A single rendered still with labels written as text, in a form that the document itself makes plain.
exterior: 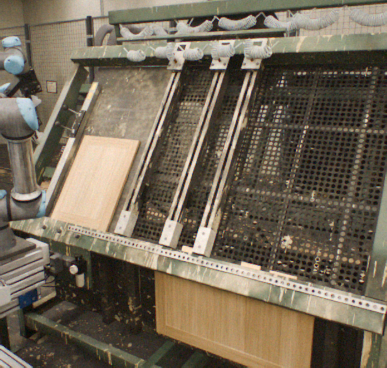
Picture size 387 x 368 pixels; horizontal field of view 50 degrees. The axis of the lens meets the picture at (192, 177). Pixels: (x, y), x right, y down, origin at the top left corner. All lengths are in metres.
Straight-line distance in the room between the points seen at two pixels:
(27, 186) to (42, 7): 9.71
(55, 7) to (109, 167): 8.61
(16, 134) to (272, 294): 1.18
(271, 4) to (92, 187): 1.55
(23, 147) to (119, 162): 0.92
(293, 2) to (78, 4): 7.90
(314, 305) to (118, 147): 1.42
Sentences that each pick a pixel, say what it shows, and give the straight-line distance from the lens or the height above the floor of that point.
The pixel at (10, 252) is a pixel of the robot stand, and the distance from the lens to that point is 1.83.
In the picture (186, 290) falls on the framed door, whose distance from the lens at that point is 2.33.
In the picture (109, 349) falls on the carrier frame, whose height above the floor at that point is 0.18.
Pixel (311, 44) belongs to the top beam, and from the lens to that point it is 2.24.
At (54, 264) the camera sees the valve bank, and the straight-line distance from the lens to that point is 2.41.
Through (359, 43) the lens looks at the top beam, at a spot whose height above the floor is 1.87.
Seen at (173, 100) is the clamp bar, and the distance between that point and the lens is 2.42.
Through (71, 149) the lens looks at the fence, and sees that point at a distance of 2.73.
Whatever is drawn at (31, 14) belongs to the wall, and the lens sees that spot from 11.66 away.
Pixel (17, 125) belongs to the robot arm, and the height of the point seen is 1.56.
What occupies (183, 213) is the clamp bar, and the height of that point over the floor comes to 1.05.
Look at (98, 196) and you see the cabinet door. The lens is 2.44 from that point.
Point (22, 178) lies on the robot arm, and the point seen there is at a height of 1.34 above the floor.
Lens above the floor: 1.74
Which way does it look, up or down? 14 degrees down
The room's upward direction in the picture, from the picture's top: straight up
